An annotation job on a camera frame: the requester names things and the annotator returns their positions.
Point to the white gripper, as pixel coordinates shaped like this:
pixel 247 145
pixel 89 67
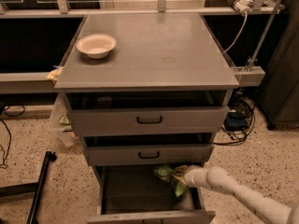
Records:
pixel 192 175

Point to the green rice chip bag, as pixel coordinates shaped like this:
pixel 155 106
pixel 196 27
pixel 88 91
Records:
pixel 165 173

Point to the bottom grey drawer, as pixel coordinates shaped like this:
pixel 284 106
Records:
pixel 135 195

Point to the grey drawer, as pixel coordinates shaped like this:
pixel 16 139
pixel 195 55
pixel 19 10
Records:
pixel 147 149
pixel 135 195
pixel 146 112

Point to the top grey drawer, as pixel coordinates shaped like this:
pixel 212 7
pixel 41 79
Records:
pixel 146 112

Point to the middle grey drawer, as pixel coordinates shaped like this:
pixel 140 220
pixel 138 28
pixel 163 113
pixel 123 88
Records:
pixel 147 149

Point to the grey drawer cabinet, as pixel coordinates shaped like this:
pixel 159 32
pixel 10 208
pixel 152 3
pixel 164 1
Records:
pixel 154 52

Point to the clear plastic bag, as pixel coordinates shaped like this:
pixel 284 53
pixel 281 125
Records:
pixel 60 124

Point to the dark grey cabinet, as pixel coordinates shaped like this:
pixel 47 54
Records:
pixel 279 92

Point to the black metal stand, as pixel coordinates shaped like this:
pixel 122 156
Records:
pixel 36 188

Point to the yellow snack packet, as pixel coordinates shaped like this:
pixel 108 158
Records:
pixel 55 74

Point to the white power strip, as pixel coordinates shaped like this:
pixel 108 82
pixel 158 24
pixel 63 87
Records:
pixel 241 6

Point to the grey metal rail frame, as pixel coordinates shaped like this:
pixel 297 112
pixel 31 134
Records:
pixel 45 9

